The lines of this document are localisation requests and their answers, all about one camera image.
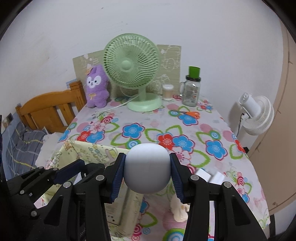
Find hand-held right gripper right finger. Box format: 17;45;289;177
169;152;270;241

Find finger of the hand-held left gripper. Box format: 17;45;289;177
30;163;105;219
7;159;86;200

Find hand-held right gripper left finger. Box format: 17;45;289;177
37;152;127;241

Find yellow fabric storage box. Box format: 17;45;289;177
35;140;145;237

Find white egg-shaped case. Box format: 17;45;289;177
124;143;172;193

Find white printed box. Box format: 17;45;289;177
105;203;122;226

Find plain white charger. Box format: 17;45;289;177
209;172;226;184

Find white cloth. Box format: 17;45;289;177
36;133;67;166

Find grey plaid blanket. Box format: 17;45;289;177
5;120;47;181

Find wooden bed headboard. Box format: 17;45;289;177
15;80;87;133

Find purple plush bunny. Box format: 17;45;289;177
85;64;110;108

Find clear cotton swab jar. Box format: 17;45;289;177
162;84;174;101

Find glass mug with green lid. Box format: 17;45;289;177
180;66;202;107

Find white floor fan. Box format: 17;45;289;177
236;92;275;149

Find green desk fan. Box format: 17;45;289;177
103;34;162;112

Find beige door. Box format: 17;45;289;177
248;23;296;212

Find beige printed board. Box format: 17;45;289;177
73;44;181;105

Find white fan cable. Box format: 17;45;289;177
91;96;139;116

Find orange handled scissors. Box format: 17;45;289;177
171;110;200;118

